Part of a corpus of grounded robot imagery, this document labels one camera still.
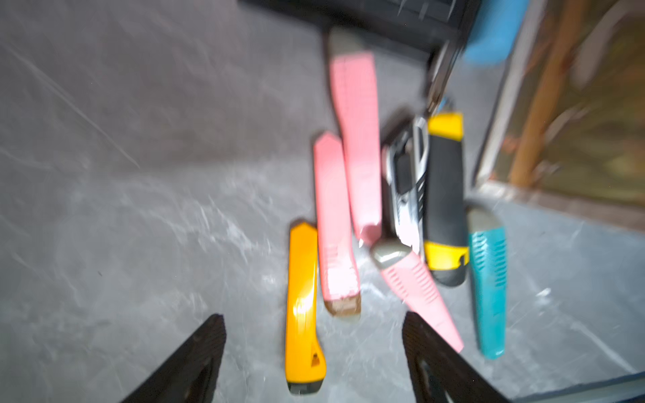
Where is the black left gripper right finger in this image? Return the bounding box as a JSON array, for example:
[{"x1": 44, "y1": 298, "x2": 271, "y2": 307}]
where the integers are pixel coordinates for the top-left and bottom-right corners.
[{"x1": 402, "y1": 312, "x2": 508, "y2": 403}]

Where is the black white chessboard box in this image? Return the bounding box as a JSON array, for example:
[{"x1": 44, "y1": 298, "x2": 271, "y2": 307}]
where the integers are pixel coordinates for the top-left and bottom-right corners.
[{"x1": 248, "y1": 0, "x2": 481, "y2": 55}]

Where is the light blue small cylinder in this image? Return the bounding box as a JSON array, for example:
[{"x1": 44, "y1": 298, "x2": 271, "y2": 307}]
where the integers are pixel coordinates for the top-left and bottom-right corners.
[{"x1": 463, "y1": 0, "x2": 529, "y2": 65}]

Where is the canvas pouch with farm picture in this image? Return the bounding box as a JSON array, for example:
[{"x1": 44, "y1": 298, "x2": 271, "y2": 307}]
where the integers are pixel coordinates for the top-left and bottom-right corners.
[{"x1": 473, "y1": 1, "x2": 644, "y2": 231}]

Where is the black yellow utility knife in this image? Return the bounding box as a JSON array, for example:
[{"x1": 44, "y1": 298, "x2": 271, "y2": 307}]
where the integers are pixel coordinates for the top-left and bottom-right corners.
[{"x1": 423, "y1": 112, "x2": 470, "y2": 287}]

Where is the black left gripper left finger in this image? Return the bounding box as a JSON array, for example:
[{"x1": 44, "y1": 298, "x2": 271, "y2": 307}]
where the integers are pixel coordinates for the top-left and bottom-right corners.
[{"x1": 124, "y1": 314, "x2": 227, "y2": 403}]

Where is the teal utility knife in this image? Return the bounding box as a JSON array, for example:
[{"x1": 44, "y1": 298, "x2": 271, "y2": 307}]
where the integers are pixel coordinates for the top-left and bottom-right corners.
[{"x1": 467, "y1": 204, "x2": 508, "y2": 360}]

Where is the silver black folding knife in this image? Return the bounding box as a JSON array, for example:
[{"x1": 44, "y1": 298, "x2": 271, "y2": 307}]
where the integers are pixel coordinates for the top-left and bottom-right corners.
[{"x1": 381, "y1": 116, "x2": 429, "y2": 257}]

